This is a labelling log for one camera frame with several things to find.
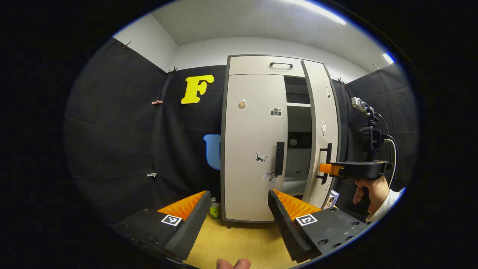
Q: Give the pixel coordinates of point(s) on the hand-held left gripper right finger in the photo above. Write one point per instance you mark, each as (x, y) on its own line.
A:
(287, 228)

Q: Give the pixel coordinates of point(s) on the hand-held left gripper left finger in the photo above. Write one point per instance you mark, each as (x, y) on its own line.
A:
(188, 229)

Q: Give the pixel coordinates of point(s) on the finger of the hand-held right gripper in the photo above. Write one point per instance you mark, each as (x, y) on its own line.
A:
(328, 169)

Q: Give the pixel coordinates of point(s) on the grey double-door shoe cabinet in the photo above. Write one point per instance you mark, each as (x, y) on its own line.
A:
(298, 164)

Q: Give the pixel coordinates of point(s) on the white cabinet shelf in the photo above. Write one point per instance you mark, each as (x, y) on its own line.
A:
(298, 104)
(295, 185)

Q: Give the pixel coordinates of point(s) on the grey cabinet drawer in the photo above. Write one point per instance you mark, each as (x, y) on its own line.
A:
(254, 65)

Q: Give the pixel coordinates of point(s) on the green bottle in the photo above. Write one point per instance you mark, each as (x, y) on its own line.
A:
(214, 211)

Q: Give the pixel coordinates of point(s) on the white clip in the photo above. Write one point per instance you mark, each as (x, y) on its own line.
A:
(151, 175)

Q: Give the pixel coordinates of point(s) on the small ceiling light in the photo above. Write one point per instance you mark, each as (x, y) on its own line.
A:
(388, 58)

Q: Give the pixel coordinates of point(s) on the black backdrop cloth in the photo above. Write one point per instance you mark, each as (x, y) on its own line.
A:
(112, 130)

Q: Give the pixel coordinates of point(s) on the long ceiling light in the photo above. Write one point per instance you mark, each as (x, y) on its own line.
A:
(317, 10)

